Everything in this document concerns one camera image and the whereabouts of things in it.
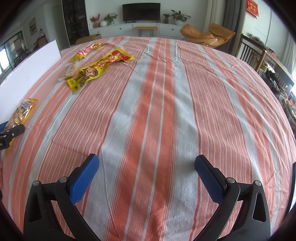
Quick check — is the black flat television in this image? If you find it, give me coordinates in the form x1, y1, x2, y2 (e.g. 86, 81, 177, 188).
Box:
122, 3, 161, 22

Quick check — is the framed wall painting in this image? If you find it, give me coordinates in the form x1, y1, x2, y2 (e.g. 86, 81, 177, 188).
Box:
28, 17, 37, 36

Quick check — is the yellow cartoon snack bag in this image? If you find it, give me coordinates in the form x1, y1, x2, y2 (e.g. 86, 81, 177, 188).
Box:
67, 48, 135, 93

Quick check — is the orange lounge chair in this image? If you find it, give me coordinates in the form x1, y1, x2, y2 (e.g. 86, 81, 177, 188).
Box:
180, 23, 235, 48

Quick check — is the small wooden bench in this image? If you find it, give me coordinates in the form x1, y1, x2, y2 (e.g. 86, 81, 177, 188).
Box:
133, 26, 158, 37

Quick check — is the red flower vase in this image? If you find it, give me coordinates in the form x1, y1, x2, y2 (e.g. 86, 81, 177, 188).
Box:
90, 14, 100, 28

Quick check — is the black glass display cabinet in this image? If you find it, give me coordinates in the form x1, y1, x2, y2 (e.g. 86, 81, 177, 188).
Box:
61, 0, 89, 45

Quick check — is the dark wooden chair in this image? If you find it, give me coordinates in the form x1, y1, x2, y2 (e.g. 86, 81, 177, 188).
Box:
235, 34, 267, 73

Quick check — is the white round vase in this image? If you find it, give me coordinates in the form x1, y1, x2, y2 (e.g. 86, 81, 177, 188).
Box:
100, 21, 108, 27

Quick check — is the brown cardboard box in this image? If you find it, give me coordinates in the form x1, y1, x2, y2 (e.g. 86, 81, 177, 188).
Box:
75, 34, 101, 45

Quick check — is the white TV cabinet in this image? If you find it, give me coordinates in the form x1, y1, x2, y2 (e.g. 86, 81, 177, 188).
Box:
89, 23, 183, 40

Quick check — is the striped orange white tablecloth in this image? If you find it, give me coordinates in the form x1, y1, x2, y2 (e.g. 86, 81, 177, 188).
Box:
1, 37, 295, 240

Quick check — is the red wall hanging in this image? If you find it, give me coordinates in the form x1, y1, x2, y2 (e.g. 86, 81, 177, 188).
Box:
245, 0, 259, 18

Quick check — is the clear rice cake pack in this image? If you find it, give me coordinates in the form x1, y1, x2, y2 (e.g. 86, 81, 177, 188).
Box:
58, 60, 79, 81

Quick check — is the green plant left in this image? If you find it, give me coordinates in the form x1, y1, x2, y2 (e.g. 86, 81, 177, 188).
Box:
104, 13, 118, 25

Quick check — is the yellow peanut bag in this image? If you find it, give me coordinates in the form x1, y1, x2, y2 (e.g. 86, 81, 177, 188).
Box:
1, 98, 38, 151

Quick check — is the white cardboard storage box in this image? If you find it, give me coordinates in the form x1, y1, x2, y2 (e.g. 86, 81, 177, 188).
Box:
0, 40, 61, 123

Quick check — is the yellow red snack pack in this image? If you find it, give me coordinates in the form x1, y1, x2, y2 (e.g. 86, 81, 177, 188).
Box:
69, 42, 107, 63

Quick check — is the green potted plant right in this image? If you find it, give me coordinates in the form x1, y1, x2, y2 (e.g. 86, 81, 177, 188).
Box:
171, 10, 191, 26

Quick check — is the small dark potted plant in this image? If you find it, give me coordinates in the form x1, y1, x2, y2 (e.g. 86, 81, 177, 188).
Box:
163, 13, 170, 24

